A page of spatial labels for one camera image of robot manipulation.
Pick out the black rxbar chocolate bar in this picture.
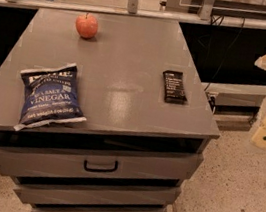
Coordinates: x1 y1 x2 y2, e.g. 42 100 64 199
162 70 188 105

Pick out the red apple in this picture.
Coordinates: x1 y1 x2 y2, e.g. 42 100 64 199
75 13 99 39

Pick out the grey drawer cabinet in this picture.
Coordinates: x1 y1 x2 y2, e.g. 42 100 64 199
0 9 219 212

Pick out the blue salt vinegar chip bag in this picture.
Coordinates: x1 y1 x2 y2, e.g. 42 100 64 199
14 63 86 131

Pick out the grey low shelf rail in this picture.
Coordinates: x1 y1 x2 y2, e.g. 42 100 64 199
201 82 266 108

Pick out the black hanging cable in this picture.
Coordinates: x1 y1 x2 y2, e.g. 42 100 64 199
204 13 247 96

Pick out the black drawer handle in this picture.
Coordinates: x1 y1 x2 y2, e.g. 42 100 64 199
83 160 119 173

